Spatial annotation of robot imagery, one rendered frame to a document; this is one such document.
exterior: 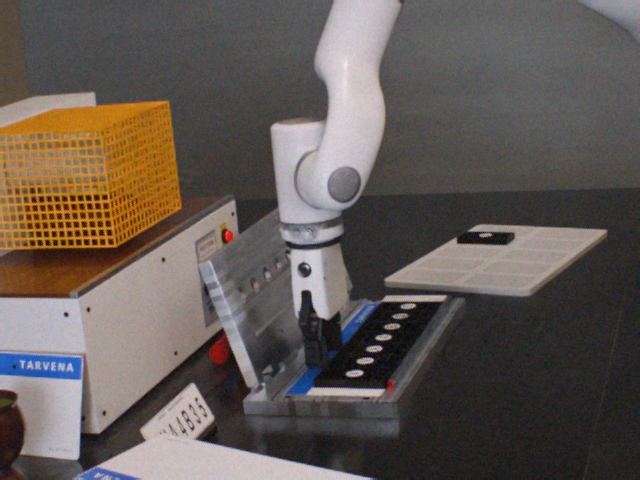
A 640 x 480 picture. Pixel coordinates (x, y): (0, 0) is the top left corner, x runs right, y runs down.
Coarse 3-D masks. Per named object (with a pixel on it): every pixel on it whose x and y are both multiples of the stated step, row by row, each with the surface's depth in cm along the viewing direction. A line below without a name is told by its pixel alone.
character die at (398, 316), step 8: (376, 312) 196; (384, 312) 196; (392, 312) 195; (400, 312) 195; (408, 312) 194; (416, 312) 194; (424, 312) 194; (432, 312) 193; (368, 320) 193; (376, 320) 192; (384, 320) 192; (392, 320) 192; (400, 320) 191; (408, 320) 191; (416, 320) 190; (424, 320) 190
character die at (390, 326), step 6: (366, 324) 191; (372, 324) 190; (378, 324) 190; (384, 324) 190; (390, 324) 189; (396, 324) 189; (402, 324) 190; (408, 324) 189; (414, 324) 189; (420, 324) 189; (426, 324) 188; (360, 330) 188; (366, 330) 188; (372, 330) 188; (378, 330) 188; (384, 330) 187; (390, 330) 187; (396, 330) 187; (402, 330) 187; (408, 330) 186; (414, 330) 186; (420, 330) 185
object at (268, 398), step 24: (456, 312) 196; (432, 336) 185; (432, 360) 180; (264, 384) 169; (288, 384) 171; (408, 384) 167; (264, 408) 167; (288, 408) 166; (312, 408) 165; (336, 408) 164; (360, 408) 163; (384, 408) 162
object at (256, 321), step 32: (256, 224) 183; (224, 256) 168; (256, 256) 180; (288, 256) 192; (224, 288) 166; (256, 288) 178; (288, 288) 187; (224, 320) 166; (256, 320) 174; (288, 320) 181; (256, 352) 169; (288, 352) 178; (256, 384) 167
